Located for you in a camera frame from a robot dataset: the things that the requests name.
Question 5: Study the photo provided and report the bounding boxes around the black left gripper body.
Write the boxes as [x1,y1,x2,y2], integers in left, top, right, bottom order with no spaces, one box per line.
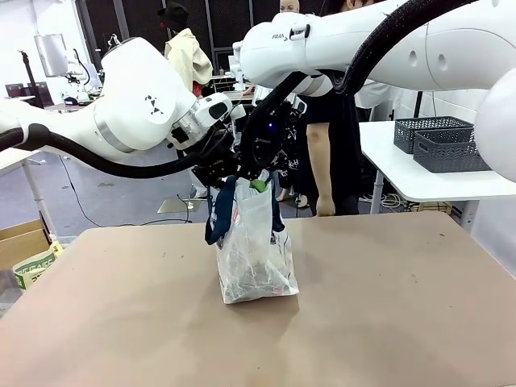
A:
[191,127,243,179]

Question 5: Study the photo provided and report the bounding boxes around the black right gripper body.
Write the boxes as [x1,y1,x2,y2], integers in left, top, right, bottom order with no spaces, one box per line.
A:
[240,106,290,173]

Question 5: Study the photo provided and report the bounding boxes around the clear shopping bag navy handles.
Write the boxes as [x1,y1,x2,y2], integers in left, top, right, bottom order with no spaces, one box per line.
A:
[204,175,300,306]

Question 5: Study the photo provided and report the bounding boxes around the person's right forearm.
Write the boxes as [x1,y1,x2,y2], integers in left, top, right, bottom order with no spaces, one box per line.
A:
[306,120,336,202]

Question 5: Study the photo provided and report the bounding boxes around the green yellow paper bag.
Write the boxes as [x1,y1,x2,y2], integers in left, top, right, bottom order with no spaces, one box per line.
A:
[12,240,65,291]

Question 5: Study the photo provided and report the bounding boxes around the person's right hand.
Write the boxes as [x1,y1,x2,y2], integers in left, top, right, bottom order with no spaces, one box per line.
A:
[315,196,336,218]

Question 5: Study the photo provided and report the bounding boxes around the grey floor plate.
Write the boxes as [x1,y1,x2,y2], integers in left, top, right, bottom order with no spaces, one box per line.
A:
[156,198,202,214]

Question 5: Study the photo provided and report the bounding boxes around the person in black clothes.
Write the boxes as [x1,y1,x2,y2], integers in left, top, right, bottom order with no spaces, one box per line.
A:
[298,0,366,218]

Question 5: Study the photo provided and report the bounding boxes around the mannequin beige hoodie grey pants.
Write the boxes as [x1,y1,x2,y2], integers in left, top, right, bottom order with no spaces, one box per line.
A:
[156,2,214,98]

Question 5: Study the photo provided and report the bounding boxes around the white side table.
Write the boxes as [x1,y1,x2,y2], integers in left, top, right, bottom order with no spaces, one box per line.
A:
[358,120,516,233]

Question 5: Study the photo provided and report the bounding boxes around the mannequin in white shirt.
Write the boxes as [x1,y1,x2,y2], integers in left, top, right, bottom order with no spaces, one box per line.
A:
[354,79,405,122]

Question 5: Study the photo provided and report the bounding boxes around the wooden pallet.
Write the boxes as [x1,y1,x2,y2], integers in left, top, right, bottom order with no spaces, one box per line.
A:
[414,200,455,214]

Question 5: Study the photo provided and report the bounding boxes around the black office chair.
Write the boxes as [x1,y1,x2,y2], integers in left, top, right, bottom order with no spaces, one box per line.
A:
[4,82,49,106]

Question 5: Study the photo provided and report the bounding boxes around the grey framed board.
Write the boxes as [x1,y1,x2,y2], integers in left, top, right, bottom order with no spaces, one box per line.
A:
[34,34,69,77]

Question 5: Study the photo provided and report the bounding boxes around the black light stand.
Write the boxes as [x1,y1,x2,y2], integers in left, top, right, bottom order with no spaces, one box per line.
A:
[18,50,45,109]

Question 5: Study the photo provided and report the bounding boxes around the brown cardboard box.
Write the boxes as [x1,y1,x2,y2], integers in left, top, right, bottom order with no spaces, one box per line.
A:
[0,219,52,272]

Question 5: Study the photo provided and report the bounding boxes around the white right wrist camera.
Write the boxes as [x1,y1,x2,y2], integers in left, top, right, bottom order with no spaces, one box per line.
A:
[288,95,308,120]

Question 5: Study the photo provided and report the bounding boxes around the black floor cable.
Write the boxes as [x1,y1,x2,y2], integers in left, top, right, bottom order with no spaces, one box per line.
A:
[59,155,194,227]

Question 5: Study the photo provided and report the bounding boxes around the left arm black cable sleeve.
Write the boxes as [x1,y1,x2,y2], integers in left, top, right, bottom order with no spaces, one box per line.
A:
[0,123,210,179]

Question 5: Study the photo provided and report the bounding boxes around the arm black cable sleeve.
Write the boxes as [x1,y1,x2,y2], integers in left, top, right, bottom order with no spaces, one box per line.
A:
[0,123,210,179]
[241,0,448,138]

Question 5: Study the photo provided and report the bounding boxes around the white cable bundle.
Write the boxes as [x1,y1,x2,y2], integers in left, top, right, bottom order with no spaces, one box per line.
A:
[378,192,413,210]

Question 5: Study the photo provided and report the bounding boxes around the right arm black cable sleeve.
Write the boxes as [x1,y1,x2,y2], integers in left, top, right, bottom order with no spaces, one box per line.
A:
[241,0,448,138]

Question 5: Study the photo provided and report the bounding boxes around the white table with post leg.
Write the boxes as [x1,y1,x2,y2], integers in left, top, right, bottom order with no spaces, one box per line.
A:
[0,147,46,227]

